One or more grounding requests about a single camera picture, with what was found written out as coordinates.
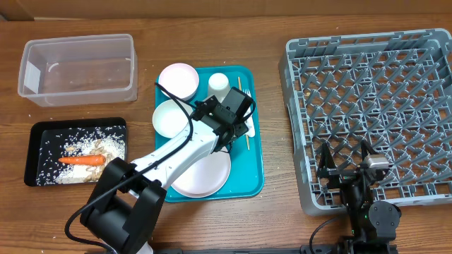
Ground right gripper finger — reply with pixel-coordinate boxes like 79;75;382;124
316;142;335;188
360;139;377;166

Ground white bowl with rice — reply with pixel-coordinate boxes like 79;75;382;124
152;99;188;139

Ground white bowl with peanuts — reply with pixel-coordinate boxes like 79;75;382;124
158;63;199;100

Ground orange carrot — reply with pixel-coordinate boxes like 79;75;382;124
59;155;106;167

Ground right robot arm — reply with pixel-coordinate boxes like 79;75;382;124
316;140;402;254

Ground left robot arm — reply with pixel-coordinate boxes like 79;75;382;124
73;91;256;253

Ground grey dishwasher rack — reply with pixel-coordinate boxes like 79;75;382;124
279;28;451;216

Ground black waste tray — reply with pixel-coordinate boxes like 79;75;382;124
23;117;127;187

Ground white plastic fork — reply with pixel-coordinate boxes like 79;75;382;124
243;89;255;138

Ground white round plate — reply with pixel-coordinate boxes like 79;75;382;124
171;151;232;198

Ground white upturned cup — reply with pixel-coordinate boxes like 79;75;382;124
208;73;230;102

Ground teal serving tray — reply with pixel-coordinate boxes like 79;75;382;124
165;66;264;202

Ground wooden chopstick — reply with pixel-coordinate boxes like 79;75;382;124
237;76;250;150

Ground spilled rice pile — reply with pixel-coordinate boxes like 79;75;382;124
36;125;126;186

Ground peanuts pile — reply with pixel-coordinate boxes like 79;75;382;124
61;140;116;183

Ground clear plastic bin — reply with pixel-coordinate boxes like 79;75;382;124
18;34;138;107

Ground cardboard backdrop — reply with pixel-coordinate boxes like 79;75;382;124
1;0;451;20

